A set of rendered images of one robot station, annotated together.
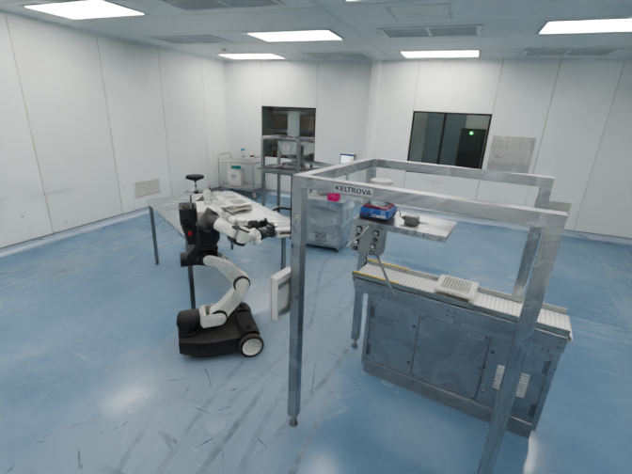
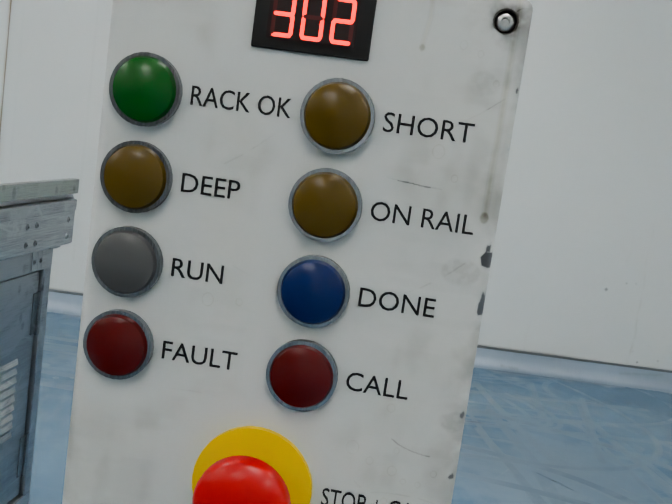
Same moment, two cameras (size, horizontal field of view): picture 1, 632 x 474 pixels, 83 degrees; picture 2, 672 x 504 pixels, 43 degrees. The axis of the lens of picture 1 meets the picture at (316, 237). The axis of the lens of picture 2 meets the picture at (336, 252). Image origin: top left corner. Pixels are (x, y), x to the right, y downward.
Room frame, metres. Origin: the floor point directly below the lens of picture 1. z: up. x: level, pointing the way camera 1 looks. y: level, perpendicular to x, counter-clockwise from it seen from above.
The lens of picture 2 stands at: (1.90, 0.53, 1.04)
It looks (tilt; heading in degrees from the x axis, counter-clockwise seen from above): 8 degrees down; 246
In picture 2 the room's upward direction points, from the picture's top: 8 degrees clockwise
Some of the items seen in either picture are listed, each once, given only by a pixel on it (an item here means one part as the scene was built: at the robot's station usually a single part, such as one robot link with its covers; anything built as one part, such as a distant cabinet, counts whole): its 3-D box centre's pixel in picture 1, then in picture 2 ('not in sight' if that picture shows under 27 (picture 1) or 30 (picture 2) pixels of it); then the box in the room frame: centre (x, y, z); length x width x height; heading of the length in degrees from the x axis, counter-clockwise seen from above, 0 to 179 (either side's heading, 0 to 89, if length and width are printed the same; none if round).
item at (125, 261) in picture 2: not in sight; (125, 262); (1.84, 0.17, 0.97); 0.03 x 0.01 x 0.03; 151
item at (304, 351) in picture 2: not in sight; (301, 376); (1.77, 0.21, 0.94); 0.03 x 0.01 x 0.03; 151
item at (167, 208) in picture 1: (213, 209); not in sight; (3.89, 1.19, 0.83); 1.50 x 1.10 x 0.04; 37
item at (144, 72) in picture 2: not in sight; (144, 89); (1.84, 0.17, 1.04); 0.03 x 0.01 x 0.03; 151
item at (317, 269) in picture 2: not in sight; (312, 292); (1.77, 0.21, 0.97); 0.03 x 0.01 x 0.03; 151
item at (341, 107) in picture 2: not in sight; (337, 116); (1.77, 0.21, 1.04); 0.03 x 0.01 x 0.03; 151
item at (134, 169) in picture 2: not in sight; (134, 177); (1.84, 0.17, 1.01); 0.03 x 0.01 x 0.03; 151
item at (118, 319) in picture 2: not in sight; (116, 345); (1.84, 0.17, 0.94); 0.03 x 0.01 x 0.03; 151
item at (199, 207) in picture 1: (200, 221); not in sight; (2.57, 0.88, 1.11); 0.34 x 0.30 x 0.36; 22
